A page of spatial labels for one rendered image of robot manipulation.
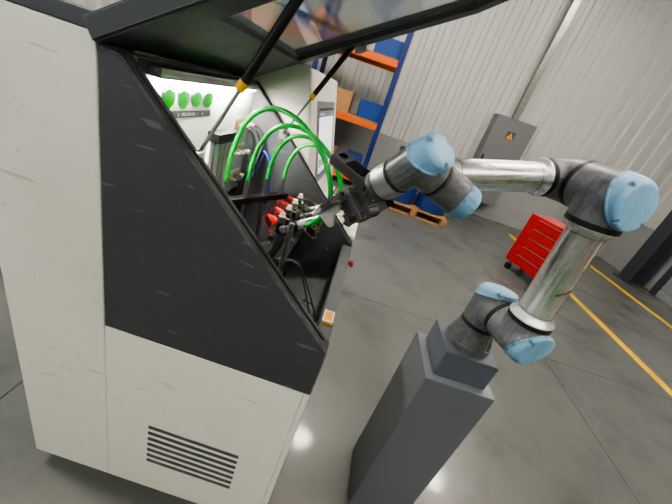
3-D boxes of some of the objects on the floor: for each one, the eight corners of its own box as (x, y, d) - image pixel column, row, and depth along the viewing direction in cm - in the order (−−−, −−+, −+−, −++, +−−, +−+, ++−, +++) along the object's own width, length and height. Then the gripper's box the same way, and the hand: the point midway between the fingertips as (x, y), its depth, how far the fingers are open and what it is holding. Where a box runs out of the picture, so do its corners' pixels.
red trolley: (499, 265, 474) (531, 212, 437) (520, 267, 492) (553, 218, 455) (537, 294, 418) (578, 237, 380) (559, 296, 436) (600, 241, 399)
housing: (108, 484, 119) (94, 10, 54) (37, 459, 119) (-64, -44, 54) (251, 289, 245) (298, 78, 180) (216, 278, 245) (250, 61, 180)
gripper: (370, 214, 63) (315, 242, 79) (409, 199, 71) (352, 227, 88) (353, 174, 63) (301, 210, 79) (394, 163, 71) (339, 198, 87)
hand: (326, 207), depth 82 cm, fingers open, 7 cm apart
